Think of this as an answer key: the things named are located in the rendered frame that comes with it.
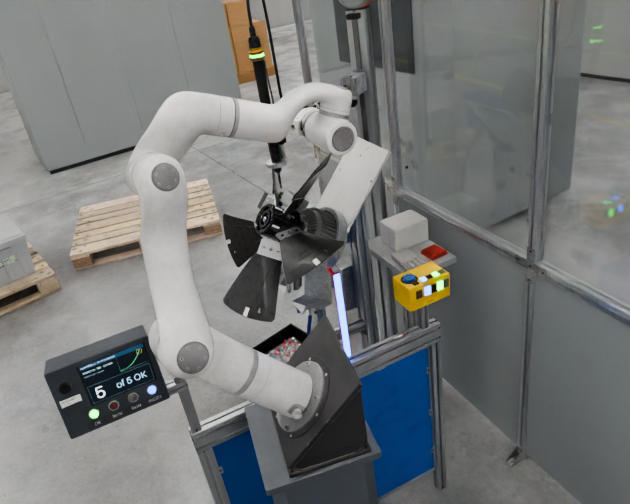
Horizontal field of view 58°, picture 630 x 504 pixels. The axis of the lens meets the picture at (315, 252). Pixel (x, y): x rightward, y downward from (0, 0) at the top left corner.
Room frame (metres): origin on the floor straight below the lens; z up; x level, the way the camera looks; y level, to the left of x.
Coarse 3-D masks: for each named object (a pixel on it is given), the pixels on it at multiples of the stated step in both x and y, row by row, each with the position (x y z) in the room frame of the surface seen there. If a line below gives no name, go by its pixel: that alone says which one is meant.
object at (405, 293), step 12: (432, 264) 1.62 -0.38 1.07; (396, 276) 1.58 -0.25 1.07; (420, 276) 1.56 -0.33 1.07; (444, 276) 1.54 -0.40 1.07; (396, 288) 1.56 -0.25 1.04; (408, 288) 1.50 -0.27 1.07; (420, 288) 1.51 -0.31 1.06; (444, 288) 1.54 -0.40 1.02; (408, 300) 1.50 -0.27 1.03; (420, 300) 1.51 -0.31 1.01; (432, 300) 1.52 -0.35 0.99
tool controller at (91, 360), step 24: (120, 336) 1.25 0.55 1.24; (144, 336) 1.21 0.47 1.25; (48, 360) 1.21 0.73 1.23; (72, 360) 1.17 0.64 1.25; (96, 360) 1.16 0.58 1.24; (120, 360) 1.17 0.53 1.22; (144, 360) 1.19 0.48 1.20; (48, 384) 1.11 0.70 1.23; (72, 384) 1.13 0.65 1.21; (120, 384) 1.15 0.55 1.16; (144, 384) 1.17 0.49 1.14; (72, 408) 1.10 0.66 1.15; (96, 408) 1.12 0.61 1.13; (120, 408) 1.13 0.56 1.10; (144, 408) 1.15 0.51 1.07; (72, 432) 1.08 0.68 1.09
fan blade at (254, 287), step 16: (256, 256) 1.82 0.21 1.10; (240, 272) 1.81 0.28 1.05; (256, 272) 1.78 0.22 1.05; (272, 272) 1.77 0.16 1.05; (240, 288) 1.77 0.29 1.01; (256, 288) 1.75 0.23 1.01; (272, 288) 1.73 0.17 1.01; (240, 304) 1.73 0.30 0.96; (256, 304) 1.71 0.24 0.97; (272, 304) 1.69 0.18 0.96; (272, 320) 1.65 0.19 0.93
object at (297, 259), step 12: (288, 240) 1.73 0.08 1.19; (300, 240) 1.71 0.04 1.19; (312, 240) 1.70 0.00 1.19; (324, 240) 1.67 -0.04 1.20; (336, 240) 1.64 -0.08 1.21; (288, 252) 1.67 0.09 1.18; (300, 252) 1.64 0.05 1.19; (312, 252) 1.62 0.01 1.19; (288, 264) 1.61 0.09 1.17; (300, 264) 1.58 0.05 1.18; (312, 264) 1.56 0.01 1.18; (288, 276) 1.56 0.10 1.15; (300, 276) 1.53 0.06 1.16
